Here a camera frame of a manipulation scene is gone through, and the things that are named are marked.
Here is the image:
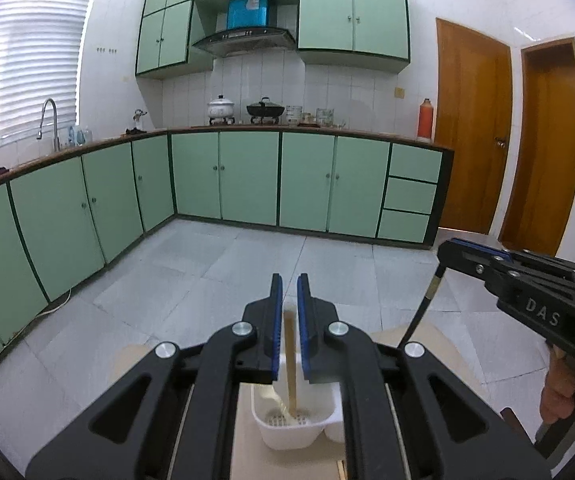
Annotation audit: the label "white window blinds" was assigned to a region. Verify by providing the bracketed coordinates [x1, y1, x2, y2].
[0, 0, 101, 162]

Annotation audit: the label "plain wooden door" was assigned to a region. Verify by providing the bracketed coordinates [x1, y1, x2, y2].
[498, 37, 575, 257]

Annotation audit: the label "white lidded pot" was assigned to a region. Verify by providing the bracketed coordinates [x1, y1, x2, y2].
[207, 94, 236, 120]

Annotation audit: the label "person's right hand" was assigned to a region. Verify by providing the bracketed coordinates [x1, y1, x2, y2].
[540, 355, 575, 426]

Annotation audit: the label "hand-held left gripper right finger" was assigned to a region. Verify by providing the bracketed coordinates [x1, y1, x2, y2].
[297, 273, 552, 480]

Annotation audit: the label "green upper kitchen cabinets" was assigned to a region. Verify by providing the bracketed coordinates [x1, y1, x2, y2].
[136, 0, 411, 80]

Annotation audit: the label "wooden door with handle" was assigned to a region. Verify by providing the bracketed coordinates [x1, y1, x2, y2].
[434, 17, 513, 235]

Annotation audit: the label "chrome kitchen faucet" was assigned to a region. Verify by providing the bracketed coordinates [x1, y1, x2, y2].
[36, 98, 62, 152]

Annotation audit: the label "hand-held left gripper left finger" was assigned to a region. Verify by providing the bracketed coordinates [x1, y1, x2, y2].
[26, 273, 283, 480]

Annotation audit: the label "green kitchen cabinets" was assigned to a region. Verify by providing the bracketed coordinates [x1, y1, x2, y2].
[136, 0, 411, 80]
[0, 129, 455, 388]

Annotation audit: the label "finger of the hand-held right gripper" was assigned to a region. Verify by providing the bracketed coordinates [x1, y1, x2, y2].
[485, 254, 575, 297]
[437, 237, 575, 282]

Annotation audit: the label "green cabinet drawer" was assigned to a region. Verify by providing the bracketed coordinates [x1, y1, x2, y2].
[383, 177, 439, 215]
[389, 143, 443, 184]
[378, 208, 431, 242]

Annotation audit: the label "orange thermos flask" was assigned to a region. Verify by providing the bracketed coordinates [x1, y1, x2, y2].
[416, 98, 433, 142]

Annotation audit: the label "black chopstick with gold band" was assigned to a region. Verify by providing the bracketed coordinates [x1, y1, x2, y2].
[401, 260, 449, 348]

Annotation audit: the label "gas stove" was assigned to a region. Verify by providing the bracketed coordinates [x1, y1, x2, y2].
[208, 116, 288, 126]

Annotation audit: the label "dish soap bottles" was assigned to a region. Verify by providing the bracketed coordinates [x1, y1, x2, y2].
[66, 124, 93, 148]

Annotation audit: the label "green lower kitchen cabinets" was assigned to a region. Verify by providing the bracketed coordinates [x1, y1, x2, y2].
[0, 129, 455, 388]

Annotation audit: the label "black range hood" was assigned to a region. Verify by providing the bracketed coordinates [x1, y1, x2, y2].
[191, 27, 297, 57]

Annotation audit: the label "white plastic utensil holder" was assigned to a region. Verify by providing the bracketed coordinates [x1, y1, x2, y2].
[250, 296, 344, 452]

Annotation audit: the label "black wok with lid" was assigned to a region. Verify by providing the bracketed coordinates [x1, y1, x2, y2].
[246, 97, 286, 120]

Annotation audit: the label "blue box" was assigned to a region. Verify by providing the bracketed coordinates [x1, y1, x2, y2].
[226, 0, 274, 30]

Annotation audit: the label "light wooden chopstick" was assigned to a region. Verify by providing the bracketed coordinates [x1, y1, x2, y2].
[282, 310, 299, 419]

